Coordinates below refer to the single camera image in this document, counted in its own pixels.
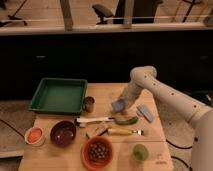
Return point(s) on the orange bowl with nuts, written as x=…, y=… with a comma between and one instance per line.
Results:
x=97, y=153

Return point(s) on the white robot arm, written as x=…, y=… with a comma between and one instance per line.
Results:
x=197, y=114

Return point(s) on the green cucumber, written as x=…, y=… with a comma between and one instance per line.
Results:
x=127, y=121

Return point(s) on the dark purple bowl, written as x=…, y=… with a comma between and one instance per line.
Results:
x=63, y=133

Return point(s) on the green plastic tray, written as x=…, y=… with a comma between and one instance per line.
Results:
x=59, y=96

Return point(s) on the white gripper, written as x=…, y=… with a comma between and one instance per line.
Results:
x=130, y=94

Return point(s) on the black office chair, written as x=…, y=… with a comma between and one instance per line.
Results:
x=102, y=13

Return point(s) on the green apple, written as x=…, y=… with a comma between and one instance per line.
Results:
x=140, y=153

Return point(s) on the wooden block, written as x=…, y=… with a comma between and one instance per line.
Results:
x=98, y=130

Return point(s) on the white handled knife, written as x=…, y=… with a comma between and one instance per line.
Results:
x=91, y=120

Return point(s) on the white cup with orange content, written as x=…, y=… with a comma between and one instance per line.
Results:
x=34, y=136

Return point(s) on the small metal cup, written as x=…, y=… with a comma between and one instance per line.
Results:
x=89, y=104

